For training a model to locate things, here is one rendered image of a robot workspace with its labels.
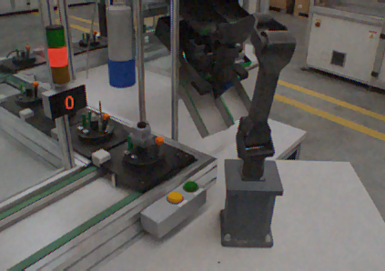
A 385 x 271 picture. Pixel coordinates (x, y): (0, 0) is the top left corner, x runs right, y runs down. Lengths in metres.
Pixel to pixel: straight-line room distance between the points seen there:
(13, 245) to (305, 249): 0.79
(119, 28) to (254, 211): 1.32
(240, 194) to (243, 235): 0.15
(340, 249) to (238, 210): 0.33
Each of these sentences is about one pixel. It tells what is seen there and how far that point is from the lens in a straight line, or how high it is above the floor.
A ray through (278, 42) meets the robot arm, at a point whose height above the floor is 1.43.
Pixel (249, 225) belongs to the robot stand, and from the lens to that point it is 1.03.
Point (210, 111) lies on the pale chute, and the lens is 1.36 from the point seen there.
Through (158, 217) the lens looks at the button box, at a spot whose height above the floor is 0.96.
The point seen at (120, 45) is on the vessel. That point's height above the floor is 1.10.
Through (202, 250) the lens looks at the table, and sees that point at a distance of 1.06.
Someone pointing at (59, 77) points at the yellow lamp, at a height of 1.28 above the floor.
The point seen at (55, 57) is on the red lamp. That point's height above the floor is 1.34.
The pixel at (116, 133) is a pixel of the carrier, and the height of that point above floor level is 0.97.
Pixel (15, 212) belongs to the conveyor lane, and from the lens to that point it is 1.13.
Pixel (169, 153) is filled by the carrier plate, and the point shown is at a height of 0.97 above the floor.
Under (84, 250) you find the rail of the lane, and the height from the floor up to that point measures 0.95.
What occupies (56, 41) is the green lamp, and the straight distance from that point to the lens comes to 1.03.
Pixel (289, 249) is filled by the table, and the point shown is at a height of 0.86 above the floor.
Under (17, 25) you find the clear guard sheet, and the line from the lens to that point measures 1.03.
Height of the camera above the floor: 1.62
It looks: 29 degrees down
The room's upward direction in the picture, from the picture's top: 1 degrees clockwise
